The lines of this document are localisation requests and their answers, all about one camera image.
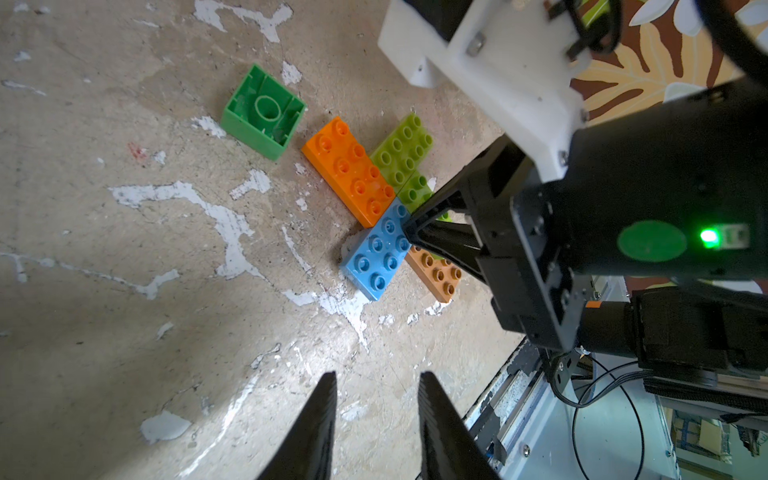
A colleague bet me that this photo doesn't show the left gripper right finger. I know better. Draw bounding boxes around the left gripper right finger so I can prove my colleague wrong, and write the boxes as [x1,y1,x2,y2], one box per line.
[418,371,499,479]

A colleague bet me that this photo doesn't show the lime lego brick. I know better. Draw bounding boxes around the lime lego brick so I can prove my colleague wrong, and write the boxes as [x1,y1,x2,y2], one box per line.
[393,170,433,221]
[369,113,434,193]

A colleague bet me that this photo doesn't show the tan lego brick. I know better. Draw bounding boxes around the tan lego brick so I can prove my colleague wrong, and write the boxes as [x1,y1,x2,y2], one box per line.
[405,245,463,303]

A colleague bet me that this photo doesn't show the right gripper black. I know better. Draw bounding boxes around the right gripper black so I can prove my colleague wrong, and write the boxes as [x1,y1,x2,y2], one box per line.
[404,78,767,351]

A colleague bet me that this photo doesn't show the orange lego brick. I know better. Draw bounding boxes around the orange lego brick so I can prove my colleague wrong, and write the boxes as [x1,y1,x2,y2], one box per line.
[301,117,395,228]

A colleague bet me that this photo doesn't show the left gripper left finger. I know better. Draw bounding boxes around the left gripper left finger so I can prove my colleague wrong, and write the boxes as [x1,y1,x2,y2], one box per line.
[258,371,338,480]

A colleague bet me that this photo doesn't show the blue lego plate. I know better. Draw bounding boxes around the blue lego plate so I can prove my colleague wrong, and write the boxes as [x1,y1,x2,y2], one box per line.
[340,198,411,301]

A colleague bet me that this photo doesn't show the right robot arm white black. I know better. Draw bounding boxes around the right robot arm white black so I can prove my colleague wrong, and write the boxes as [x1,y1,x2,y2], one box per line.
[405,78,767,415]

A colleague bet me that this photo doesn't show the dark green square lego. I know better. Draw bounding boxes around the dark green square lego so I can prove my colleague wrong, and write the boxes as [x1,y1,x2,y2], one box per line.
[220,64,306,161]

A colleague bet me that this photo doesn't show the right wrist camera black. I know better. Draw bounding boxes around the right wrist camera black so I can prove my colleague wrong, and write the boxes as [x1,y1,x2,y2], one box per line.
[378,1,623,182]

